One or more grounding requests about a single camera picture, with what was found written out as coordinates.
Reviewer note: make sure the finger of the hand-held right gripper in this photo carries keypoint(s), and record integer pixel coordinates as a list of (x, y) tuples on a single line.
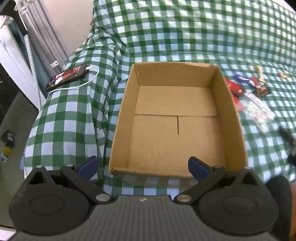
[(292, 157), (286, 136)]

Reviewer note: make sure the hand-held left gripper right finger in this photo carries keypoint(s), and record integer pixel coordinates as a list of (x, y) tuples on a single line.
[(196, 168)]

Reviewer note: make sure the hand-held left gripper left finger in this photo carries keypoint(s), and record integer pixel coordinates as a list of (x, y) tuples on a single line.
[(89, 167)]

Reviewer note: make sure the clear candy packet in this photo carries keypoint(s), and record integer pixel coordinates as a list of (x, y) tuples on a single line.
[(256, 106), (261, 125)]

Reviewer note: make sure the brown cardboard box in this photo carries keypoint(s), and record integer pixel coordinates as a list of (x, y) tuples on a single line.
[(161, 139)]

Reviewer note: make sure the black snack packet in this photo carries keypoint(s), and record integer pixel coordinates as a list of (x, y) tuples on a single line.
[(262, 92)]

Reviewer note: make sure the small orange snack bar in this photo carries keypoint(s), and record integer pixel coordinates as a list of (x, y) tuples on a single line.
[(284, 76)]

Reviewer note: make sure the slim red snack stick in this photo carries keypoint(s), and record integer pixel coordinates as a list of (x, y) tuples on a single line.
[(255, 82)]

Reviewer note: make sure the yellow snack bar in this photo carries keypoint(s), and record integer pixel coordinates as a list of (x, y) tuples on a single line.
[(259, 73)]

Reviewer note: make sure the purple snack packet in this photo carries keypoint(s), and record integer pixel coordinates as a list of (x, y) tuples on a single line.
[(241, 78)]

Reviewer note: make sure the large red snack packet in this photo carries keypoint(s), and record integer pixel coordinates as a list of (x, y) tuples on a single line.
[(232, 85)]

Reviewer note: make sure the green checked blanket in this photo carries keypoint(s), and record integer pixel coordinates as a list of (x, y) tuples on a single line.
[(69, 115)]

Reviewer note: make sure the small dark object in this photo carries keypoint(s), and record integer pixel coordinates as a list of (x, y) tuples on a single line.
[(9, 138)]

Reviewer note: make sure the black smartphone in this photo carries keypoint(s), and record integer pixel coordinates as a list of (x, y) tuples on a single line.
[(66, 76)]

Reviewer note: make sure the small white plug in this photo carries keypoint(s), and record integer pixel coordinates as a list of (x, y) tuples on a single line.
[(54, 64)]

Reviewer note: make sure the white framed glass door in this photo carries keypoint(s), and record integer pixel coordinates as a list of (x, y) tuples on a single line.
[(16, 60)]

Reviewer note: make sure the grey curtain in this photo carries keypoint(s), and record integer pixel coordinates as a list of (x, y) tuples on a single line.
[(44, 30)]

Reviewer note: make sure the white plastic hanger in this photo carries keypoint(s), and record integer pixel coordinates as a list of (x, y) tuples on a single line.
[(23, 5)]

